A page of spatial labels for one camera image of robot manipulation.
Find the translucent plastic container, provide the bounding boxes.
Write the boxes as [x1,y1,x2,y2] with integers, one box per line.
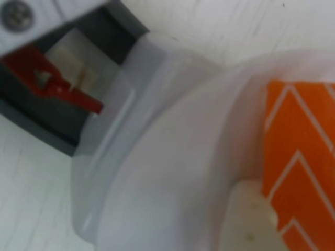
[72,33,335,251]

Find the red train coupler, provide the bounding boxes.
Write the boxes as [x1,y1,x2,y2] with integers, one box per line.
[0,44,104,115]

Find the orange salmon sushi piece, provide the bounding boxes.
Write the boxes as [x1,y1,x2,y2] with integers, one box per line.
[263,81,335,251]

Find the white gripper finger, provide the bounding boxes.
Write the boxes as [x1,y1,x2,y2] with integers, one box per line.
[222,180,287,251]

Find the white Shinkansen toy locomotive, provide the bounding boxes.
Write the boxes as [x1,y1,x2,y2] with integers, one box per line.
[0,0,121,57]

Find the grey circular toy train track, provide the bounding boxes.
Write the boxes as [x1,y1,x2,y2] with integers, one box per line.
[0,0,151,157]

